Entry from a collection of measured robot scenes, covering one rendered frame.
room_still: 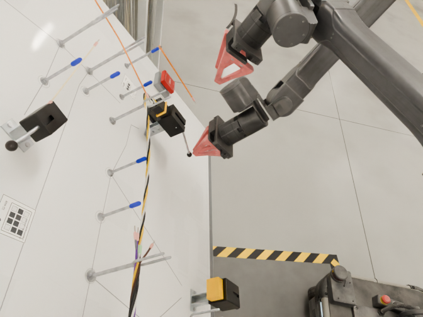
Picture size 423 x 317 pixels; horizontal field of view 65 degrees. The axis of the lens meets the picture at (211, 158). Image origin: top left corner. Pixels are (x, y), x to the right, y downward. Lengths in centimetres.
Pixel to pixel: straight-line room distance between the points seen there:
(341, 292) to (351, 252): 54
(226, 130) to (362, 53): 35
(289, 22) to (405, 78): 19
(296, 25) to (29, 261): 50
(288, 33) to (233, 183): 168
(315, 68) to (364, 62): 23
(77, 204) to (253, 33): 42
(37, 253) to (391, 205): 239
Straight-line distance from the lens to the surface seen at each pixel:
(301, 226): 215
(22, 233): 50
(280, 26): 56
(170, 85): 96
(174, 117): 76
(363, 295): 183
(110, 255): 60
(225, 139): 78
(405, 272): 238
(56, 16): 76
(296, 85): 75
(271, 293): 189
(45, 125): 48
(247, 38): 64
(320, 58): 76
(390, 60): 54
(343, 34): 58
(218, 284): 71
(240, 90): 74
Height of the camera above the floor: 168
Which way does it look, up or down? 48 degrees down
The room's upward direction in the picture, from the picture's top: 16 degrees clockwise
